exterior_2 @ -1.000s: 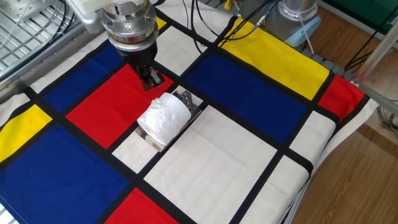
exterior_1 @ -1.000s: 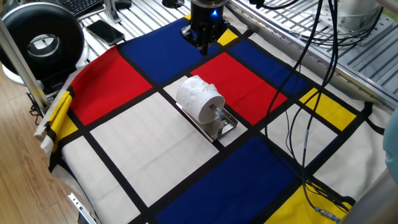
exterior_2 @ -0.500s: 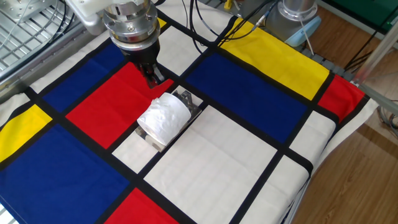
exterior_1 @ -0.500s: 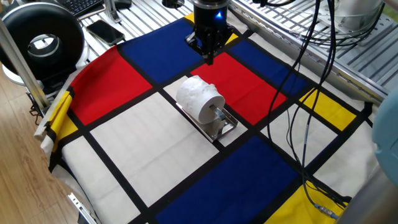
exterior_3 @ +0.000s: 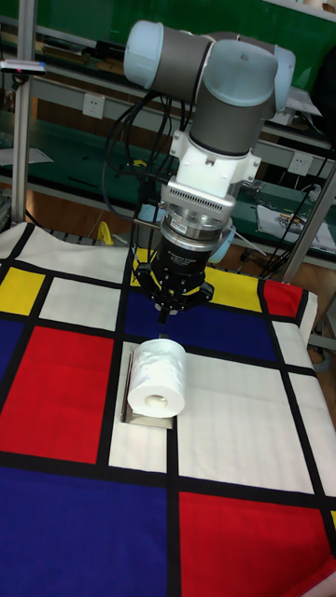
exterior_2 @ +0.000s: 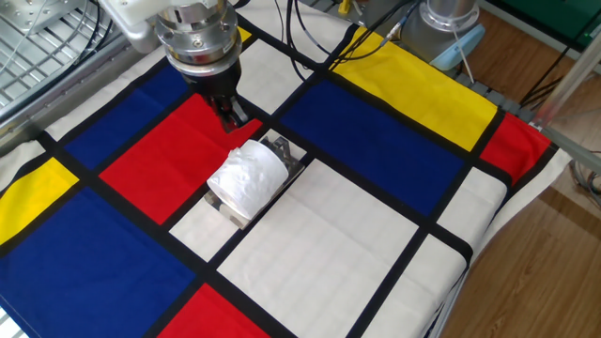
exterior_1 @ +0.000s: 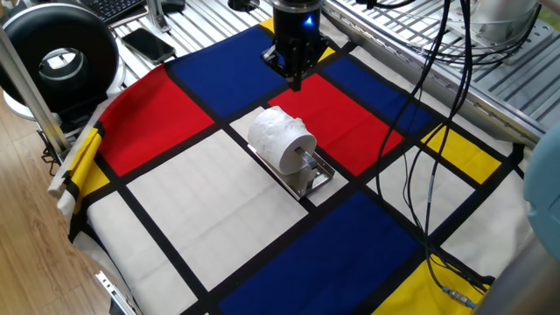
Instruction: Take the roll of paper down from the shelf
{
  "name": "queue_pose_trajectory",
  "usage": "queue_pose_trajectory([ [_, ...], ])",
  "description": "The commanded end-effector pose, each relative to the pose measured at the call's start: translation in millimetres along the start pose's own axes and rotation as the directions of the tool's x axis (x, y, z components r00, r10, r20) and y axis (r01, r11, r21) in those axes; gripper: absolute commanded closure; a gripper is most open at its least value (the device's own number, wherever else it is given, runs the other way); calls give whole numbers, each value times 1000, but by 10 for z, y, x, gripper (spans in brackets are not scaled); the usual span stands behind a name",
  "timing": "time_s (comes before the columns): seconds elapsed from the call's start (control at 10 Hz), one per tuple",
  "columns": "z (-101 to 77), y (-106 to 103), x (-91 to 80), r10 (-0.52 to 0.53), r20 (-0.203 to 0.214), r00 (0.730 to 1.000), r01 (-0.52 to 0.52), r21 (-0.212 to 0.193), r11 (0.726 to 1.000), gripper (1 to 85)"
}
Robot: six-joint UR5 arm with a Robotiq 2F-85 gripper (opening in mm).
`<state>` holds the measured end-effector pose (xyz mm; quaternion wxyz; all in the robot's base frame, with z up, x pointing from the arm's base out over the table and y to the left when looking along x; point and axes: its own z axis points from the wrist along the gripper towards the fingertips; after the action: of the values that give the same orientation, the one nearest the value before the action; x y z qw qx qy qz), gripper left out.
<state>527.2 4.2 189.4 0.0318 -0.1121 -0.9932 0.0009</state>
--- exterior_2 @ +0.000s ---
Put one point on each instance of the aluminium frame rail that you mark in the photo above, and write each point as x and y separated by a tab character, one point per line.
70	89

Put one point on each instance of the small yellow tool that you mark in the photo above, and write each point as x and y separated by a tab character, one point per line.
344	6

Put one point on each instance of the metal rectangular tray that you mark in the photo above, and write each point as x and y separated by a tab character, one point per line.
284	150

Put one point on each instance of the perforated metal plate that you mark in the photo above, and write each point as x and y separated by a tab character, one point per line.
28	11

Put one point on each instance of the Mondrian pattern colour block tablecloth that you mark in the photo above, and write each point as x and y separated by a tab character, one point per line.
319	253

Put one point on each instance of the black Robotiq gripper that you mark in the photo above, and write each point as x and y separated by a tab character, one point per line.
216	87

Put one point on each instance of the green board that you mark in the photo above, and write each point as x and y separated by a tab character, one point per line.
549	16

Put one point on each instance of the aluminium frame post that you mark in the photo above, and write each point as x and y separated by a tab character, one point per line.
568	80

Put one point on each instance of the white toilet paper roll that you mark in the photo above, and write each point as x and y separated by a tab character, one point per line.
249	180

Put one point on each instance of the silver and grey UR5 arm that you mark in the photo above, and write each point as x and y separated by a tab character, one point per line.
197	33

